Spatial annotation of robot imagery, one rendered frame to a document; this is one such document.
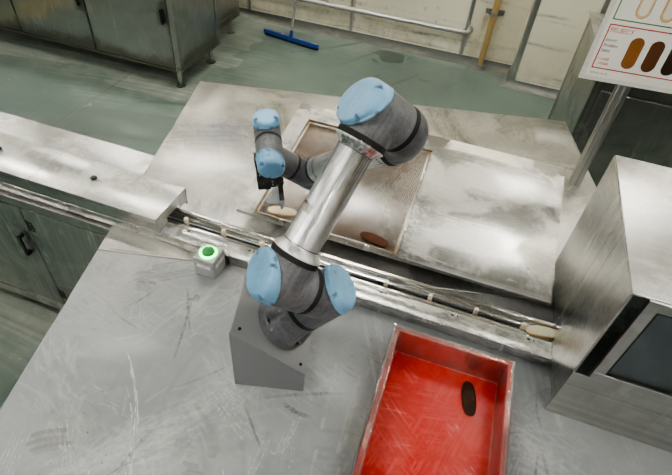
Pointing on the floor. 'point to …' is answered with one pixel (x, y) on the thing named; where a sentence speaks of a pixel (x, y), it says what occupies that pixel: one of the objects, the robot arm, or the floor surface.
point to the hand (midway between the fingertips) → (282, 196)
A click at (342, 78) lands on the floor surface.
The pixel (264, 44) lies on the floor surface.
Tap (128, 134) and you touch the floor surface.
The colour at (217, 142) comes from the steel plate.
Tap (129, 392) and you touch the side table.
